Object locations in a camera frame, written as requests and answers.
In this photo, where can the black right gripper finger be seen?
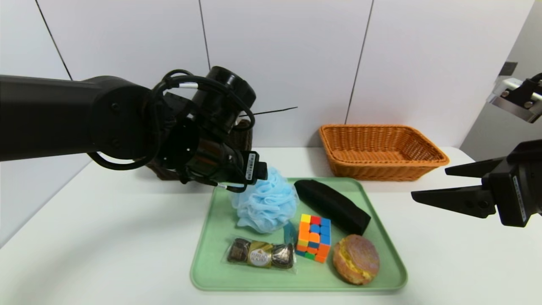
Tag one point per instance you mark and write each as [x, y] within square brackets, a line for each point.
[478, 168]
[457, 199]

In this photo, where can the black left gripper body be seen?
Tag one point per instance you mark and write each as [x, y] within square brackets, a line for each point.
[251, 167]

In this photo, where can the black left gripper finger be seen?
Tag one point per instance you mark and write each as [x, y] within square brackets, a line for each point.
[261, 171]

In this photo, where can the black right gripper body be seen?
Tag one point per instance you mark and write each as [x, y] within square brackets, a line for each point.
[514, 195]

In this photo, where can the light blue bath loofah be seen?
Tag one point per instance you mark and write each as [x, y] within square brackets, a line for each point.
[264, 203]

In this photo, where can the chocolate balls pack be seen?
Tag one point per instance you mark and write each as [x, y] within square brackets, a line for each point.
[259, 254]

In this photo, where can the colourful puzzle cube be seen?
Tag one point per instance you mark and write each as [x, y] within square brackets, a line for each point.
[314, 238]

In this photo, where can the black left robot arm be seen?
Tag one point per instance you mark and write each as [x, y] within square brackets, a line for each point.
[63, 114]

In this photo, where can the dark brown wicker basket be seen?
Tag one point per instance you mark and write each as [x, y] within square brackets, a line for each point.
[242, 135]

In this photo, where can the orange wicker basket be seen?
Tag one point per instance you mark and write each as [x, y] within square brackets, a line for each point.
[381, 146]

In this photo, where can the black zip tie tail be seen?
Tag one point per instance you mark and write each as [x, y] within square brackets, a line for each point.
[271, 111]

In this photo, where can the black fabric pouch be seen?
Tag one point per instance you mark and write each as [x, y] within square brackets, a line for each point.
[332, 205]

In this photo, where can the light green plastic tray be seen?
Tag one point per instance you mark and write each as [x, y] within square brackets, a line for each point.
[262, 279]

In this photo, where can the round cream filled bun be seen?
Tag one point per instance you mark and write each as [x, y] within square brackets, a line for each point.
[356, 259]

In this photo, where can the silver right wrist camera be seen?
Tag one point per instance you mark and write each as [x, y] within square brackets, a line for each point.
[508, 101]

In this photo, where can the black wall plate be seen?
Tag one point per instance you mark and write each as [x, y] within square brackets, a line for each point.
[508, 69]

